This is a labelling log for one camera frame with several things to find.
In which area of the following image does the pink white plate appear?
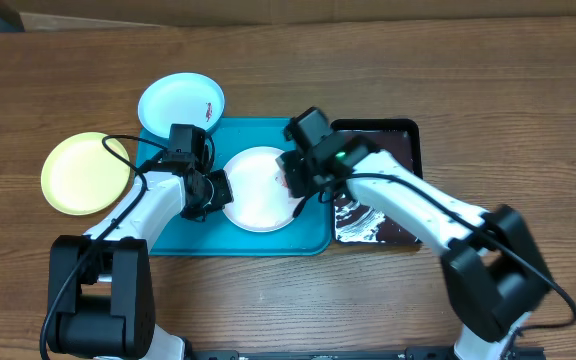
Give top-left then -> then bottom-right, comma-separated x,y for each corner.
223,146 -> 300,233

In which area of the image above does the yellow green plate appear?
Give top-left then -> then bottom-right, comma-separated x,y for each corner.
41,132 -> 131,216

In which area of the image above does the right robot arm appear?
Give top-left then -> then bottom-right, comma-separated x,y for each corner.
277,134 -> 552,359

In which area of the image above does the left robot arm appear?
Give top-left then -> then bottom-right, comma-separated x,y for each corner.
39,153 -> 233,359

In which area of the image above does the teal plastic tray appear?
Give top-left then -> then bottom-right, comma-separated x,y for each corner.
150,117 -> 333,256

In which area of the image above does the black water tray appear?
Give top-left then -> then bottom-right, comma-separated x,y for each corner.
331,119 -> 423,246

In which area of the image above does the light blue plate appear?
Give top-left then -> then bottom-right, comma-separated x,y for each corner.
137,72 -> 226,138

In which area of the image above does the cardboard backdrop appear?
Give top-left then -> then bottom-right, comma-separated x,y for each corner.
7,0 -> 576,26

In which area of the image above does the left black cable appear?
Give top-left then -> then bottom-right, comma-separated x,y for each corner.
39,133 -> 217,360

